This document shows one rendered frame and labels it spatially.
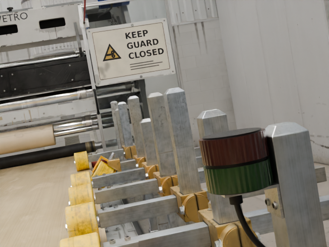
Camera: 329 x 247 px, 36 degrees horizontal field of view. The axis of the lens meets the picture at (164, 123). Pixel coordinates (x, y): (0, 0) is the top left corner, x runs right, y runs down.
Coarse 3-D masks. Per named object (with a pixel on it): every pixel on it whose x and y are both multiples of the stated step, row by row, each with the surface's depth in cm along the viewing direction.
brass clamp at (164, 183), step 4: (156, 172) 129; (176, 172) 123; (156, 176) 124; (160, 176) 121; (168, 176) 119; (172, 176) 118; (176, 176) 119; (160, 180) 118; (164, 180) 117; (168, 180) 117; (172, 180) 117; (176, 180) 117; (160, 184) 119; (164, 184) 116; (168, 184) 117; (172, 184) 118; (176, 184) 117; (160, 188) 117; (164, 188) 116; (168, 188) 117; (160, 192) 117; (164, 192) 116; (168, 192) 117; (164, 196) 118
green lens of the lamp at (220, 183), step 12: (204, 168) 45; (228, 168) 43; (240, 168) 43; (252, 168) 43; (264, 168) 44; (216, 180) 44; (228, 180) 43; (240, 180) 43; (252, 180) 43; (264, 180) 43; (216, 192) 44; (228, 192) 43; (240, 192) 43
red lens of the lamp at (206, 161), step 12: (264, 132) 44; (204, 144) 44; (216, 144) 43; (228, 144) 43; (240, 144) 43; (252, 144) 43; (264, 144) 44; (204, 156) 45; (216, 156) 43; (228, 156) 43; (240, 156) 43; (252, 156) 43; (264, 156) 44
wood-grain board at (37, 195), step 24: (24, 168) 276; (48, 168) 254; (72, 168) 235; (0, 192) 195; (24, 192) 184; (48, 192) 174; (0, 216) 144; (24, 216) 138; (48, 216) 132; (0, 240) 114; (24, 240) 110; (48, 240) 107
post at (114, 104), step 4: (112, 104) 266; (116, 104) 267; (112, 108) 266; (116, 108) 267; (112, 112) 266; (116, 120) 267; (116, 124) 267; (116, 128) 267; (116, 132) 267; (116, 136) 269; (120, 148) 267; (120, 156) 268; (120, 160) 268
